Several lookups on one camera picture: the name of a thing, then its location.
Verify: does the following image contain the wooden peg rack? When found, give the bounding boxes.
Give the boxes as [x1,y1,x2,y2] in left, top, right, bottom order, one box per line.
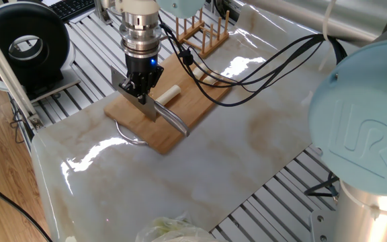
[175,6,230,58]

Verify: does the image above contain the black keyboard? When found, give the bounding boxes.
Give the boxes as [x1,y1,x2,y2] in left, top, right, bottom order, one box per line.
[48,0,97,24]

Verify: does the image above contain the white scallion stalk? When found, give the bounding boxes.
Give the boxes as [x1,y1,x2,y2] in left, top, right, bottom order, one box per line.
[155,84,182,106]

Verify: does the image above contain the aluminium frame beam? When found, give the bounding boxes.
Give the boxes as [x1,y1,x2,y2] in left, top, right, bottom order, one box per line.
[0,13,44,131]

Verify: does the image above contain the silver robot mounting plate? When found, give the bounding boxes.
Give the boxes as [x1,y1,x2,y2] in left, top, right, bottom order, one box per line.
[309,210,341,242]

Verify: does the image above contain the grey fan base plate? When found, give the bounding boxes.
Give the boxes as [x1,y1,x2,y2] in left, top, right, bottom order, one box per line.
[28,65,82,104]

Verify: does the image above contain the aluminium bracket post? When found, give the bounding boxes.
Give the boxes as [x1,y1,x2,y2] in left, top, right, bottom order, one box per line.
[93,0,114,26]

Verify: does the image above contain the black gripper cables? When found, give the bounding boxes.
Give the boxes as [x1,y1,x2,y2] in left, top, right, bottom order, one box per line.
[158,15,347,198]

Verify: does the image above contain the black floor cable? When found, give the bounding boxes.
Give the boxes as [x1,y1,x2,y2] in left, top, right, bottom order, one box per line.
[0,170,54,242]

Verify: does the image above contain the plastic bag of scallion scraps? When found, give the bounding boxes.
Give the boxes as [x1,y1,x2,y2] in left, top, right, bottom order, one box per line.
[135,214,231,242]

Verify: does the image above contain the steel cleaver knife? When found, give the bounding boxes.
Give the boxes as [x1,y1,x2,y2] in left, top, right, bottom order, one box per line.
[110,65,191,138]

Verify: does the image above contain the black round duct fan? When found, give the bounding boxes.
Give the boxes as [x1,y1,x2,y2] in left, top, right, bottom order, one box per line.
[0,1,72,97]

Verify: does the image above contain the bamboo cutting board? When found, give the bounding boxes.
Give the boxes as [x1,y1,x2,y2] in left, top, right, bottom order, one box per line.
[103,52,233,155]

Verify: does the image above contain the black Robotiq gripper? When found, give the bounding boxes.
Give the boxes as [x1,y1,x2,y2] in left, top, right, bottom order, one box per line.
[118,53,165,105]

